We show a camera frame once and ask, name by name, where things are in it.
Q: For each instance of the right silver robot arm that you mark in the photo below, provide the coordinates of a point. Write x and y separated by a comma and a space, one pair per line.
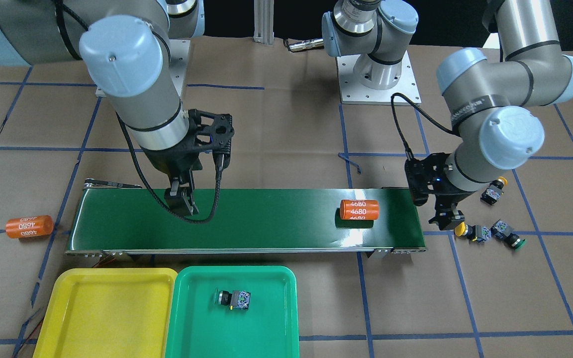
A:
52, 31

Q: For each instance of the green push button switch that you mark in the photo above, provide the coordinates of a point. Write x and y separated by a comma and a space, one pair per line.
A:
234, 300

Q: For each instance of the aluminium frame post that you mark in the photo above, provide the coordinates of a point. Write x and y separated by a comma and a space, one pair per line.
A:
263, 21

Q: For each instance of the yellow push button switch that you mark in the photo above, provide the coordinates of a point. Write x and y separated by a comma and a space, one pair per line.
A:
475, 233

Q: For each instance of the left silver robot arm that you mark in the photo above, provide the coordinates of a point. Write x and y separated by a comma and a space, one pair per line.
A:
488, 102

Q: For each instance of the orange cylinder marked 4680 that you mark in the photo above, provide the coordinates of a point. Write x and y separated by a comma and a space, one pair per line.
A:
27, 227

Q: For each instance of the green plastic tray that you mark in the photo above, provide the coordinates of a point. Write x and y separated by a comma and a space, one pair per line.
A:
200, 328

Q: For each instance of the yellow plastic tray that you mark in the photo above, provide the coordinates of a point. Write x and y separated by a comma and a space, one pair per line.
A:
108, 313

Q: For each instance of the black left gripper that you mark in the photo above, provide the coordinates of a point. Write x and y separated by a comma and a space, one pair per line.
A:
452, 195

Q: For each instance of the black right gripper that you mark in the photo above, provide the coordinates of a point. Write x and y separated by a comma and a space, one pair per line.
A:
168, 160

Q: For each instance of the green conveyor belt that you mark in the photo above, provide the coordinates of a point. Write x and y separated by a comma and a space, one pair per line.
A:
270, 220

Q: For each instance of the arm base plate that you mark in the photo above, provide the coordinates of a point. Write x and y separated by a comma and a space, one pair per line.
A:
362, 81
179, 64

